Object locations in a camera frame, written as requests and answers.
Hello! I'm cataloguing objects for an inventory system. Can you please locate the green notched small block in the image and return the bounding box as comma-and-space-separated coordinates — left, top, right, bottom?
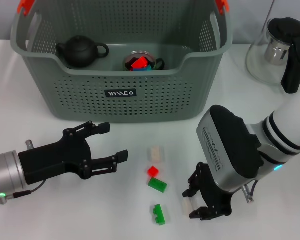
151, 203, 167, 226

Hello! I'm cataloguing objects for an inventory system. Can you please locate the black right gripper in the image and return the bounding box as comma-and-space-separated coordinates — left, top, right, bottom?
182, 162, 235, 222

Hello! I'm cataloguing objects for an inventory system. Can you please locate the green rectangular block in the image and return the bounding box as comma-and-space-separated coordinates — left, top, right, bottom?
147, 176, 169, 194

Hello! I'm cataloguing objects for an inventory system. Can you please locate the grey perforated storage bin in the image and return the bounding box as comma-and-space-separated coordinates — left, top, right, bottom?
9, 0, 233, 125

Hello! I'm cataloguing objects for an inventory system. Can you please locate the bright red slope block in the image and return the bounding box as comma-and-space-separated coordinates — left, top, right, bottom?
131, 56, 149, 70

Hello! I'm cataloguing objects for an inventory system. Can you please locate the small red square block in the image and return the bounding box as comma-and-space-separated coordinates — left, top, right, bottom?
146, 165, 160, 178

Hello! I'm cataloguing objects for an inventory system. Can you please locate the right wrist silver connector plug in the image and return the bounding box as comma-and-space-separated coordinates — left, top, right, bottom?
241, 183, 256, 204

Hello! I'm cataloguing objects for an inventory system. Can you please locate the white building block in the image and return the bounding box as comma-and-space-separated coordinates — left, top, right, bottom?
181, 196, 200, 216
146, 145, 165, 164

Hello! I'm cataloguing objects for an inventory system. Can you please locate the black clay teapot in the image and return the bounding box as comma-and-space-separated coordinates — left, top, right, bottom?
56, 35, 110, 70

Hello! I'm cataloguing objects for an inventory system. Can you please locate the glass pitcher black handle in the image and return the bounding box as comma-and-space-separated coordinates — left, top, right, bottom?
244, 16, 300, 95

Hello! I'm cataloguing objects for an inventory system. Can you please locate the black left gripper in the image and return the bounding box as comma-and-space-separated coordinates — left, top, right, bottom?
18, 120, 129, 186

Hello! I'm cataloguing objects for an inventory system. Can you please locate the glass teacup black sleeve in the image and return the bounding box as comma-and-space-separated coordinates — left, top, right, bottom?
122, 49, 166, 73

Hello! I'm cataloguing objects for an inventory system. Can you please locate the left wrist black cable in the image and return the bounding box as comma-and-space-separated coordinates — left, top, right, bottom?
0, 181, 46, 205

